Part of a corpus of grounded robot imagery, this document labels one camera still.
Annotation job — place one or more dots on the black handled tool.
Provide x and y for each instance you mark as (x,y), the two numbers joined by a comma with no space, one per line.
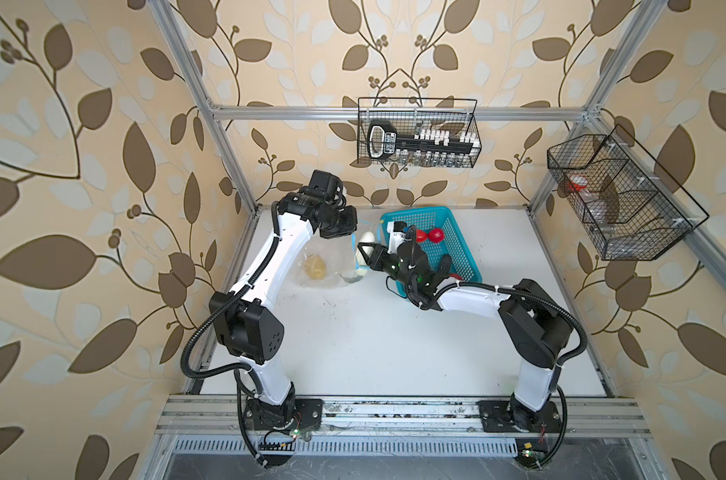
(384,141)

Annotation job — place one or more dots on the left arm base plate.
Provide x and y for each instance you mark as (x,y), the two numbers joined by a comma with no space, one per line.
(285,417)

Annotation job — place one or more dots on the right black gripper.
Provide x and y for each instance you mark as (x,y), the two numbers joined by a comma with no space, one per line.
(377,255)

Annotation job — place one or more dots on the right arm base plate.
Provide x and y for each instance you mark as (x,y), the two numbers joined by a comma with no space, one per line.
(509,416)

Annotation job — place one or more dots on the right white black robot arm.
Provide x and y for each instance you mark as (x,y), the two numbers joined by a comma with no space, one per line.
(544,334)

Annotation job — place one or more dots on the red capped bottle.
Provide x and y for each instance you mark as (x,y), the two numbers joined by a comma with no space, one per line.
(578,185)

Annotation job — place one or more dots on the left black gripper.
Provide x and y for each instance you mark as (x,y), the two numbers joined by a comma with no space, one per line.
(350,222)

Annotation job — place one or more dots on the black wire basket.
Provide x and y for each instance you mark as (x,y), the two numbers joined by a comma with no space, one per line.
(453,114)
(643,209)

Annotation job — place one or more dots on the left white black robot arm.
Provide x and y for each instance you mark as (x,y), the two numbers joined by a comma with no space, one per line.
(242,317)

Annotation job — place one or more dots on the yellow potato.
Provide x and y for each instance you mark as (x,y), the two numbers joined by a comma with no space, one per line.
(315,267)

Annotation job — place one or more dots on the teal plastic basket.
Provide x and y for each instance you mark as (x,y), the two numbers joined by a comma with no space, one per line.
(428,218)

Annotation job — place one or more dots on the clear zip top bag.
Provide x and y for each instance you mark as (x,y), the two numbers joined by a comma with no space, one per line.
(339,256)

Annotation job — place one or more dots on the back black wire basket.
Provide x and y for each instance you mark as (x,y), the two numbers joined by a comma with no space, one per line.
(453,114)

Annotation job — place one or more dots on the right black wire basket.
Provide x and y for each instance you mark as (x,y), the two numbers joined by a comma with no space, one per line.
(643,209)

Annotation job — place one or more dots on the aluminium front rail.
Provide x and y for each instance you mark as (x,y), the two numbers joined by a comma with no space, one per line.
(582,417)

